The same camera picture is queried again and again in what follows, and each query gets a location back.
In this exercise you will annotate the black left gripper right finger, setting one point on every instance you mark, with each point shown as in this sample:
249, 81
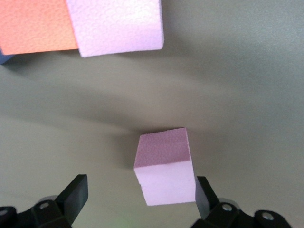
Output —
213, 213

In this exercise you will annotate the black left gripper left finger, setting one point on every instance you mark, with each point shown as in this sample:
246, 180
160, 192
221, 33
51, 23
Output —
71, 197

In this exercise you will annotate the pink foam cube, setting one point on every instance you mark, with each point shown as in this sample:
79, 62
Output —
164, 173
114, 26

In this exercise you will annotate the purple foam cube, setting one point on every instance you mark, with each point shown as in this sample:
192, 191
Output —
4, 59

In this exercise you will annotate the orange foam cube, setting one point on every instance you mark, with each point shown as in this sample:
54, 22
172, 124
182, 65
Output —
35, 26

